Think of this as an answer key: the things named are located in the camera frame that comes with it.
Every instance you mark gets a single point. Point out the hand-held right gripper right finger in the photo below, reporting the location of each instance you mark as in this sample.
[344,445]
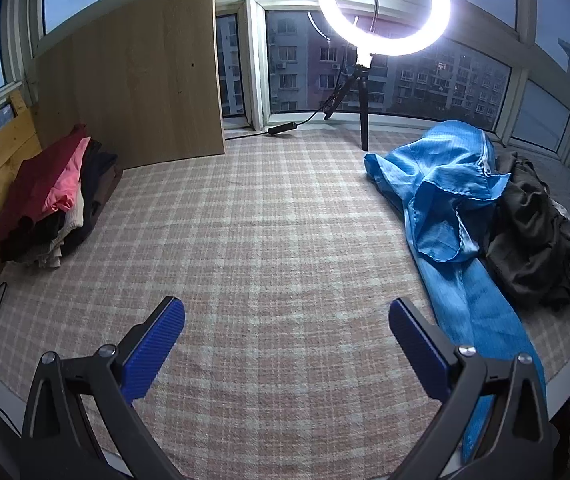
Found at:
[417,345]

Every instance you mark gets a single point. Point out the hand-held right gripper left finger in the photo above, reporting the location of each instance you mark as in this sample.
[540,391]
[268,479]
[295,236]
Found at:
[157,340]

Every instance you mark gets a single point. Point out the blue zip coat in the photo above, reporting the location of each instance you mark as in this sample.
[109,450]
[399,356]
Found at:
[445,180]

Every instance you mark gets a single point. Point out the beige knit sweater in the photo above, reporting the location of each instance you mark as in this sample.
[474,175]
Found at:
[65,235]

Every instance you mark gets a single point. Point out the dark olive garment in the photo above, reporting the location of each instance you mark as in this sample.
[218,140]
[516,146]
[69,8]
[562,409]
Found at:
[530,240]

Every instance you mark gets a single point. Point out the black garment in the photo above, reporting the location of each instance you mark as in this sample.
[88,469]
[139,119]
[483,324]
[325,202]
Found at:
[30,240]

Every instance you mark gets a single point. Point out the white garment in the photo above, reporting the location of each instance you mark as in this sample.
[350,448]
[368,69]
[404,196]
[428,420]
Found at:
[560,210]

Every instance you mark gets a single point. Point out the dark red garment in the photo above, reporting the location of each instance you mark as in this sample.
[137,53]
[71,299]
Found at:
[35,185]

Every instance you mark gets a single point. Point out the light wooden board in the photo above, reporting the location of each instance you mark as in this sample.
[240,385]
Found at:
[140,85]

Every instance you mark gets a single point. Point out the white window frame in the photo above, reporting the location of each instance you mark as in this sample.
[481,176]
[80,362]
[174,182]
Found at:
[524,0]

